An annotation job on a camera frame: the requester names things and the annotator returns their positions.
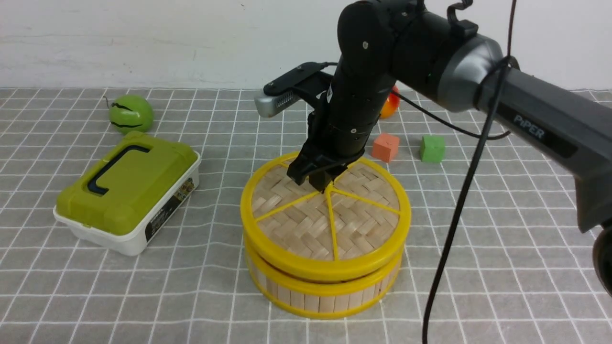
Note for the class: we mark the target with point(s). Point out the orange toy pear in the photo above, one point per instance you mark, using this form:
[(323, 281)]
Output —
[(391, 104)]

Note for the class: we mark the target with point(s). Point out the green lidded plastic box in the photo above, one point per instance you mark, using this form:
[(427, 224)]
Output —
[(124, 199)]

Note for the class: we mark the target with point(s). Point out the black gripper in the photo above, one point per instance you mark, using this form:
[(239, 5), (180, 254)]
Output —
[(337, 133)]

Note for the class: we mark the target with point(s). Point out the yellow bamboo steamer basket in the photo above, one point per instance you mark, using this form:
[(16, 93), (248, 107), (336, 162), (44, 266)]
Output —
[(318, 300)]

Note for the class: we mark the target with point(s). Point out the orange foam cube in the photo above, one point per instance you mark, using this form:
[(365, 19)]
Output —
[(385, 147)]

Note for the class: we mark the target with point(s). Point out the grey checked tablecloth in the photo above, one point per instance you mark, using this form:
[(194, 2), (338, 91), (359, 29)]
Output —
[(519, 272)]

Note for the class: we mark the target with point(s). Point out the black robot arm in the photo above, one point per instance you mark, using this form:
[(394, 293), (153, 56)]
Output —
[(447, 61)]

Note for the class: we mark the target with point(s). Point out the yellow woven steamer lid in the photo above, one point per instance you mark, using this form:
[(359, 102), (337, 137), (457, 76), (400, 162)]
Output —
[(353, 228)]

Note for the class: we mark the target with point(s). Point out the green toy melon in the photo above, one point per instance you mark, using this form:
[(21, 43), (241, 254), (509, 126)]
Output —
[(130, 112)]

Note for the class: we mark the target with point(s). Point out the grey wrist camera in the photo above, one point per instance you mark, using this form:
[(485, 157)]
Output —
[(305, 82)]

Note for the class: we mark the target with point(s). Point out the green foam cube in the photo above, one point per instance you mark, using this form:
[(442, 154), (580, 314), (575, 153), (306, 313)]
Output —
[(432, 149)]

